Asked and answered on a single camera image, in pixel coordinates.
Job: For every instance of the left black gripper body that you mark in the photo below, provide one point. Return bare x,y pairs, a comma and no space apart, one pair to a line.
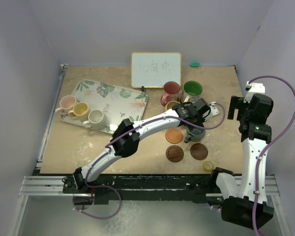
198,120

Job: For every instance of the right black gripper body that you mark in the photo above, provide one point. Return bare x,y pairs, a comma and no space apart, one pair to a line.
237,103

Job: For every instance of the grey mug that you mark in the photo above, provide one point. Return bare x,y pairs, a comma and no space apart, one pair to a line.
194,134

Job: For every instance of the green mug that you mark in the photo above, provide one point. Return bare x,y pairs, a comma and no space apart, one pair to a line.
191,91

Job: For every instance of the tan brown mug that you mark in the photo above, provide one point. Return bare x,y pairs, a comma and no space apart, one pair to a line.
170,104

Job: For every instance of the orange wooden coaster front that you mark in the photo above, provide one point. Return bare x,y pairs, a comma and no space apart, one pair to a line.
173,135

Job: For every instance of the dark walnut coaster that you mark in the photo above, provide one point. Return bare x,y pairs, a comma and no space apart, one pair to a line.
174,153
199,151

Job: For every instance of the red pink mug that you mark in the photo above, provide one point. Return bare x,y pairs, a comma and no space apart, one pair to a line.
170,92

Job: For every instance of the white mug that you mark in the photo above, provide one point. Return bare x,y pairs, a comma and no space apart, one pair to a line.
96,120

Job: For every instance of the yellow mug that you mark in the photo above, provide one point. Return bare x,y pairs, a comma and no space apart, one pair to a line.
80,111

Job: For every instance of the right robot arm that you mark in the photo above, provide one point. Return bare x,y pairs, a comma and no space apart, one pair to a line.
246,204

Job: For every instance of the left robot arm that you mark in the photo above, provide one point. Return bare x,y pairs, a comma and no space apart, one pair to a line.
126,138

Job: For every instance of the green small object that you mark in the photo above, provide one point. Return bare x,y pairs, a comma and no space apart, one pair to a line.
194,64

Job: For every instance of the yellow tape roll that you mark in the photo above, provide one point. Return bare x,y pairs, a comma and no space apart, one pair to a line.
208,166

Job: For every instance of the small whiteboard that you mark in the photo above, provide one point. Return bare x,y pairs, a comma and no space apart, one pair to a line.
154,69

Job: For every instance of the floral serving tray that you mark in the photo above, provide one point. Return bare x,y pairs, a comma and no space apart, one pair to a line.
118,103

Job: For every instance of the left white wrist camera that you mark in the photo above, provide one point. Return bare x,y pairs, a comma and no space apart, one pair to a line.
214,111

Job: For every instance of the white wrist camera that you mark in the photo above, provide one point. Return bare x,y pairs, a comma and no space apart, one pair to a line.
253,88
214,111

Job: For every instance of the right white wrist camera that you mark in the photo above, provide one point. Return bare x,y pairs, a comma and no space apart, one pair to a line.
253,88

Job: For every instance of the black base frame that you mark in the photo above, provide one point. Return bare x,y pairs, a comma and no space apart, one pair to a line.
196,188

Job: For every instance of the aluminium rail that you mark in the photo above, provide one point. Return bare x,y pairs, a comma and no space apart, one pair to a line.
53,186

